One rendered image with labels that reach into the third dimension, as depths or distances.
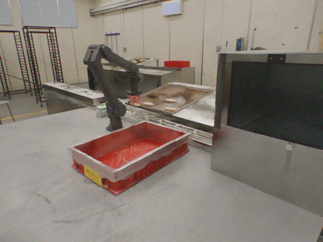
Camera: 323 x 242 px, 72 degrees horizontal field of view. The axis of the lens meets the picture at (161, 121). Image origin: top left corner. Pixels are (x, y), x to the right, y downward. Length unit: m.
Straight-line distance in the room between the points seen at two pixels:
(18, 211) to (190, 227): 0.56
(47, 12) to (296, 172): 8.54
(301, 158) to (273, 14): 4.33
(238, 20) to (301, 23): 1.18
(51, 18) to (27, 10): 0.70
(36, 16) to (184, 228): 8.36
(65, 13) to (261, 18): 6.40
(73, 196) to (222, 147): 0.59
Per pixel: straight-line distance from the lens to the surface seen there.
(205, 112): 1.49
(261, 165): 0.88
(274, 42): 4.95
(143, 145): 1.20
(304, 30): 4.82
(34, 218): 0.86
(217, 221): 0.76
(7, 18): 8.49
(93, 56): 1.22
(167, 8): 6.37
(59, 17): 8.94
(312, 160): 0.81
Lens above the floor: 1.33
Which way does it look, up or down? 19 degrees down
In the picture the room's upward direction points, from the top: 1 degrees counter-clockwise
